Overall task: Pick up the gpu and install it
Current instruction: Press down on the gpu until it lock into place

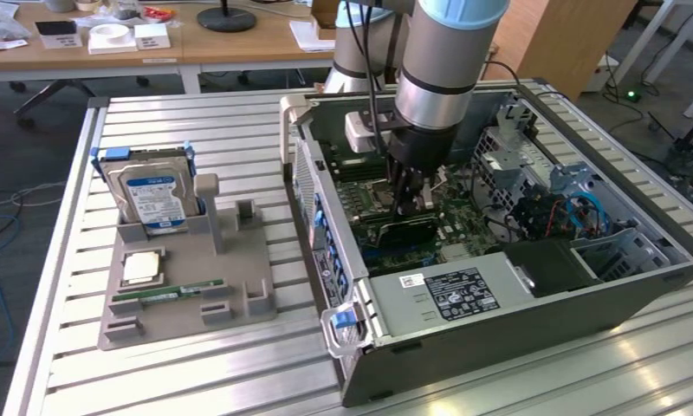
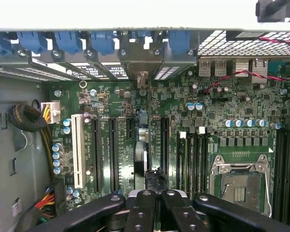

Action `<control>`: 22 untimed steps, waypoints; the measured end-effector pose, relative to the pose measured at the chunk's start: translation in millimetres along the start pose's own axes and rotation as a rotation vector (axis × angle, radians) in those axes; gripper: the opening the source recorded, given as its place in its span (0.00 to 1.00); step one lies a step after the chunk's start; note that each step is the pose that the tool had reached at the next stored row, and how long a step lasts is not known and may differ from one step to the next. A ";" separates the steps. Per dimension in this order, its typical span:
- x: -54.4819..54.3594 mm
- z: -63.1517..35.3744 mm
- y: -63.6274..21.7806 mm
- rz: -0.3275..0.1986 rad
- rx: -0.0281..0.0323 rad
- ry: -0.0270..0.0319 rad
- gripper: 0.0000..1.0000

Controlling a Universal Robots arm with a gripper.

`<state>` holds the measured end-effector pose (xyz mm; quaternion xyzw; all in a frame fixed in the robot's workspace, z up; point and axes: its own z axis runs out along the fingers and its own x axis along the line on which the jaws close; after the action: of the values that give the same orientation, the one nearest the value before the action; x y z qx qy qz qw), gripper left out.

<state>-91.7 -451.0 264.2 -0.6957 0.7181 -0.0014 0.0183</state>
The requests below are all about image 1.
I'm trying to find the black topped white box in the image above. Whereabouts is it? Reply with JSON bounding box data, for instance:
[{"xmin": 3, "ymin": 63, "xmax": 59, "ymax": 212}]
[{"xmin": 32, "ymin": 20, "xmax": 82, "ymax": 49}]

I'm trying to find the dark grey PC case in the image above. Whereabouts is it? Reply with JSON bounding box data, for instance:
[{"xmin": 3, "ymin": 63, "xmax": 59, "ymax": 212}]
[{"xmin": 279, "ymin": 80, "xmax": 693, "ymax": 408}]

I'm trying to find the black camera cable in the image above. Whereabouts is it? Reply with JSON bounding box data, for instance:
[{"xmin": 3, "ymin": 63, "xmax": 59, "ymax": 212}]
[{"xmin": 345, "ymin": 0, "xmax": 382, "ymax": 148}]

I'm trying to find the hard disk in blue carrier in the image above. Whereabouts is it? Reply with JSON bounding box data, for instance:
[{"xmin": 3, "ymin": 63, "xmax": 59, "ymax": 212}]
[{"xmin": 90, "ymin": 140, "xmax": 203, "ymax": 235}]

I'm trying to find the brown cardboard box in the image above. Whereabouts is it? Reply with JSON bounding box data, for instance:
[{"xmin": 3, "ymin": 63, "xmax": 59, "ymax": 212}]
[{"xmin": 310, "ymin": 0, "xmax": 342, "ymax": 29}]

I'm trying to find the black plastic shroud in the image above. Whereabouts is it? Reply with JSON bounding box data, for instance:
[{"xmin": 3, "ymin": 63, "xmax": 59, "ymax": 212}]
[{"xmin": 501, "ymin": 237, "xmax": 605, "ymax": 298}]

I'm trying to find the wooden office desk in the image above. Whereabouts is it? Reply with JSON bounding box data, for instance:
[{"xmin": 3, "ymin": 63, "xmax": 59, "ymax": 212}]
[{"xmin": 0, "ymin": 0, "xmax": 498, "ymax": 83}]

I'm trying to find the silver CPU chip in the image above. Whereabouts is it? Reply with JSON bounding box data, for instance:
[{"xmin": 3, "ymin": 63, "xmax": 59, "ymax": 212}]
[{"xmin": 119, "ymin": 253, "xmax": 162, "ymax": 285}]

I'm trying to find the white labelled box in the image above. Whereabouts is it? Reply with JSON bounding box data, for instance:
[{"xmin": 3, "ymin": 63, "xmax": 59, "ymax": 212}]
[{"xmin": 132, "ymin": 22, "xmax": 171, "ymax": 49}]

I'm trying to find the silver chipset heatsink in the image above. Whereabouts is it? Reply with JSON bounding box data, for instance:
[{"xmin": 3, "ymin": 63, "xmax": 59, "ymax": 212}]
[{"xmin": 437, "ymin": 244, "xmax": 471, "ymax": 262}]

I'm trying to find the white flat block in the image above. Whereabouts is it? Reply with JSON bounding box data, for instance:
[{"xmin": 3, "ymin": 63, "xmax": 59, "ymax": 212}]
[{"xmin": 86, "ymin": 37, "xmax": 139, "ymax": 55}]

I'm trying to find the black round lamp base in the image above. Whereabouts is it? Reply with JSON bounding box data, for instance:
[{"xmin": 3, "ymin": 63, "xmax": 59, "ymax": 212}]
[{"xmin": 194, "ymin": 0, "xmax": 258, "ymax": 32}]

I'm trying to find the white table frame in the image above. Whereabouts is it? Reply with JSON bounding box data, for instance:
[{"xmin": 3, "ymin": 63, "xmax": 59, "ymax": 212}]
[{"xmin": 602, "ymin": 0, "xmax": 693, "ymax": 118}]

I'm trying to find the green motherboard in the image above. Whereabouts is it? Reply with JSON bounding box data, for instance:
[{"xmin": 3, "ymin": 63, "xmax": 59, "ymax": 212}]
[{"xmin": 315, "ymin": 140, "xmax": 509, "ymax": 278}]

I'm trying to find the black cable behind case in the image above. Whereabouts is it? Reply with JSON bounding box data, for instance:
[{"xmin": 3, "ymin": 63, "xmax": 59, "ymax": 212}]
[{"xmin": 483, "ymin": 60, "xmax": 521, "ymax": 86}]

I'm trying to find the grey parts rack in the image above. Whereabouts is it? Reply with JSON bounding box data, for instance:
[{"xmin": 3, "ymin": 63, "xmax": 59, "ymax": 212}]
[{"xmin": 95, "ymin": 172, "xmax": 278, "ymax": 351}]

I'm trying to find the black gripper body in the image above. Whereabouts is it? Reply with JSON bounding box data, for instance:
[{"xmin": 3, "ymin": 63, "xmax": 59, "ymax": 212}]
[{"xmin": 386, "ymin": 123, "xmax": 457, "ymax": 174}]

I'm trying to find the grey power supply unit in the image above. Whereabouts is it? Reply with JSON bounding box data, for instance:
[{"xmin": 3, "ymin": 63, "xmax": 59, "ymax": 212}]
[{"xmin": 354, "ymin": 252, "xmax": 537, "ymax": 339}]

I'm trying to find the black Nvidia graphics card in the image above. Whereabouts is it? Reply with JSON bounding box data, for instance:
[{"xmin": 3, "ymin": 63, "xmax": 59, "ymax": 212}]
[{"xmin": 374, "ymin": 215, "xmax": 441, "ymax": 250}]

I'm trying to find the clear plastic bag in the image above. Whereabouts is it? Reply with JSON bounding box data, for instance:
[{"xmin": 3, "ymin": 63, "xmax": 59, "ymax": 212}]
[{"xmin": 0, "ymin": 2, "xmax": 32, "ymax": 40}]

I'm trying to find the white paper stack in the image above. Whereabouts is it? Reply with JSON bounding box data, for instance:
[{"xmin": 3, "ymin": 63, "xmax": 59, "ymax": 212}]
[{"xmin": 287, "ymin": 19, "xmax": 335, "ymax": 53}]

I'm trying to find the light blue wire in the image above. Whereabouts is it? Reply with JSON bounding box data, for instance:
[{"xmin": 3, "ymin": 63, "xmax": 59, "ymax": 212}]
[{"xmin": 570, "ymin": 190, "xmax": 613, "ymax": 237}]

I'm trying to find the metal disk bay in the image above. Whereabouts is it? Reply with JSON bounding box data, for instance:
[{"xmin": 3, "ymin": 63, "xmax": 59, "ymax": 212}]
[{"xmin": 567, "ymin": 224, "xmax": 671, "ymax": 283}]

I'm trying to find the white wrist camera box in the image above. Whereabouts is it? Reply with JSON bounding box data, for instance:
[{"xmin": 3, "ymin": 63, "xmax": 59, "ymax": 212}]
[{"xmin": 343, "ymin": 111, "xmax": 385, "ymax": 153}]

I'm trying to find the green RAM stick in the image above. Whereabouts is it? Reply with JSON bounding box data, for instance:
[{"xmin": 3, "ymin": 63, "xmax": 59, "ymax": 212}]
[{"xmin": 111, "ymin": 280, "xmax": 225, "ymax": 302}]

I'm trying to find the CPU socket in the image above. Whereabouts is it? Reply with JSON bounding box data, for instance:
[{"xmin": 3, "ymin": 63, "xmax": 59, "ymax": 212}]
[{"xmin": 367, "ymin": 179, "xmax": 397, "ymax": 211}]

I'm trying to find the wooden cabinet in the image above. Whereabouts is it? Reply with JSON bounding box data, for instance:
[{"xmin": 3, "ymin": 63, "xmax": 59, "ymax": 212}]
[{"xmin": 483, "ymin": 0, "xmax": 639, "ymax": 101}]

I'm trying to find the blue case release latch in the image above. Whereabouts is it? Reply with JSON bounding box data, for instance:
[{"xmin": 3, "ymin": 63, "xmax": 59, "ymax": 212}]
[{"xmin": 327, "ymin": 309, "xmax": 353, "ymax": 333}]

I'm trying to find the white tape roll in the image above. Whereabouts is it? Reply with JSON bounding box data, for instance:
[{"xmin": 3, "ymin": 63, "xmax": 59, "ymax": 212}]
[{"xmin": 90, "ymin": 24, "xmax": 131, "ymax": 45}]

